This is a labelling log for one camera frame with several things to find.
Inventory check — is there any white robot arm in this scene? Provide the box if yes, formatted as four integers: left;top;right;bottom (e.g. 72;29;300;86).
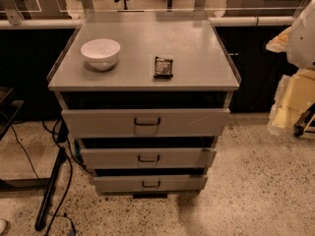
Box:
266;0;315;135

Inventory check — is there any black floor cable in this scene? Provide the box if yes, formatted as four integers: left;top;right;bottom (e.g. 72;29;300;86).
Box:
0;113;95;236

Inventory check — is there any black caster wheel frame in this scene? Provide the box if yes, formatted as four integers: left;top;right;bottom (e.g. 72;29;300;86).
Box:
293;103;315;137

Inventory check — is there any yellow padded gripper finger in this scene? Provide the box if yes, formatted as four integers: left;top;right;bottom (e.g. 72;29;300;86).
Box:
266;27;315;135

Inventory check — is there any dark snack packet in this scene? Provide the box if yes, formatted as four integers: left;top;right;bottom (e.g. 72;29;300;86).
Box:
154;57;173;79

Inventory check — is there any grey top drawer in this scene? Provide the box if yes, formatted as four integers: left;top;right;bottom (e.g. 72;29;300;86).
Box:
62;108;229;138

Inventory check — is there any grey drawer cabinet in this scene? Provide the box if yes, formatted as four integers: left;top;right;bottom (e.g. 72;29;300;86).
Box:
46;10;242;199

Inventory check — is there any black desk leg bar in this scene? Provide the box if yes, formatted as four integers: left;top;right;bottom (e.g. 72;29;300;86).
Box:
34;147;66;231

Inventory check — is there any white bowl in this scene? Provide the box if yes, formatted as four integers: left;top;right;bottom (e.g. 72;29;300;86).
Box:
81;38;120;71

